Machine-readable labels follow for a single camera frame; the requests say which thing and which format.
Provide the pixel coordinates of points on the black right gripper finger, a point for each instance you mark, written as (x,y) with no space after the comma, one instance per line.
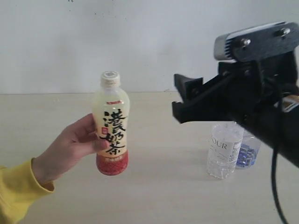
(188,88)

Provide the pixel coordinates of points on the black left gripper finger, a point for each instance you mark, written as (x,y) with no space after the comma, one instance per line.
(193,110)

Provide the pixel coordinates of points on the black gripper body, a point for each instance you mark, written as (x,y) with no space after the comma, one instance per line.
(245,89)

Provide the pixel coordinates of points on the clear water bottle white cap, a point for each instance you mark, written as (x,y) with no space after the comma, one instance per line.
(225,144)

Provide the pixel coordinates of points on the milk tea bottle red base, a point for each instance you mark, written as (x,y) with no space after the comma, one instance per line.
(110,108)

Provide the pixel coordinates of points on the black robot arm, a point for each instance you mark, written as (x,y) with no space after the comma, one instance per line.
(275,128)

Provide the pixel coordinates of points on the yellow sleeved forearm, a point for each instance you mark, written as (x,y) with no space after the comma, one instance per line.
(19,189)

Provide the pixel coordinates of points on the blue tinted plastic bottle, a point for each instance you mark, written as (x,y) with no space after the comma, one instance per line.
(248,151)

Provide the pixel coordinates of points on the person's open hand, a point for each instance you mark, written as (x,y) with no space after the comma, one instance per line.
(76,141)

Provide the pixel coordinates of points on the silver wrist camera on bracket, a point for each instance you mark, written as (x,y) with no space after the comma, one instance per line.
(258,42)

